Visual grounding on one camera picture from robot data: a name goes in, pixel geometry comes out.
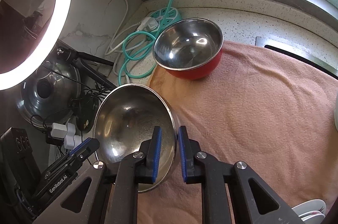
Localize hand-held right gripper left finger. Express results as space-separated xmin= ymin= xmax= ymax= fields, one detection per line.
xmin=32 ymin=126 xmax=162 ymax=224

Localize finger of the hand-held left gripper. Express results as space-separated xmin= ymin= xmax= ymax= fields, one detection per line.
xmin=69 ymin=138 xmax=100 ymax=161

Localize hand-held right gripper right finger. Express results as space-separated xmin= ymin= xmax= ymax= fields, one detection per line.
xmin=178 ymin=126 xmax=304 ymax=224

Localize stainless steel bowl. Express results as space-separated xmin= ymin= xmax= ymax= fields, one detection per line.
xmin=94 ymin=83 xmax=181 ymax=193

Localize red steel-lined bowl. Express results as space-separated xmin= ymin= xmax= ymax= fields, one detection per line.
xmin=152 ymin=18 xmax=224 ymax=80

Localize white deep plate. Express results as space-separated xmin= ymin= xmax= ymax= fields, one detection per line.
xmin=292 ymin=199 xmax=327 ymax=215

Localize white socket adapter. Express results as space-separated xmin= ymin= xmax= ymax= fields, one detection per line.
xmin=65 ymin=125 xmax=82 ymax=150

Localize dark round base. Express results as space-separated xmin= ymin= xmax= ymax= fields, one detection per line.
xmin=75 ymin=92 xmax=100 ymax=132

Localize steel pot lid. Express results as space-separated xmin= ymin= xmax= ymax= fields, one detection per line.
xmin=14 ymin=63 xmax=81 ymax=131

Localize pink towel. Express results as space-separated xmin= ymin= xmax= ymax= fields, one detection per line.
xmin=137 ymin=40 xmax=338 ymax=224

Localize black tripod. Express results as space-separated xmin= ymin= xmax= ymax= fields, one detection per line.
xmin=57 ymin=46 xmax=117 ymax=88

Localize white plug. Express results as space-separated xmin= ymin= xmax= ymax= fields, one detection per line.
xmin=137 ymin=16 xmax=159 ymax=31

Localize steel sink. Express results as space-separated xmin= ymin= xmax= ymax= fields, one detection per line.
xmin=256 ymin=36 xmax=338 ymax=76

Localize teal round power strip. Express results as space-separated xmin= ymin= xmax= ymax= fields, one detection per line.
xmin=147 ymin=8 xmax=183 ymax=30

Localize white cable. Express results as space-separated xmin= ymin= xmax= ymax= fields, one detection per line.
xmin=76 ymin=0 xmax=148 ymax=79

